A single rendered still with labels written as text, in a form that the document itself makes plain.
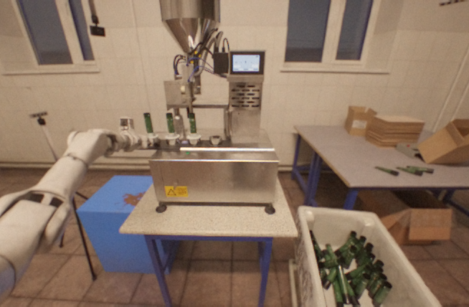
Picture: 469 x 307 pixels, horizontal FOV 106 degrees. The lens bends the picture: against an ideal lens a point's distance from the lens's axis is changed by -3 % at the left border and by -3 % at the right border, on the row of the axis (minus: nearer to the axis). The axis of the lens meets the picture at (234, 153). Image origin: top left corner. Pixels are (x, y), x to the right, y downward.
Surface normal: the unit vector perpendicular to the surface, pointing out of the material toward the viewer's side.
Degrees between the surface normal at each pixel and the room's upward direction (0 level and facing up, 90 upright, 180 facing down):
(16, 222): 29
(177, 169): 90
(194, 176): 90
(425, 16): 90
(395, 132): 90
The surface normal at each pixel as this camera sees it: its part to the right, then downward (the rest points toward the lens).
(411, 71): -0.02, 0.42
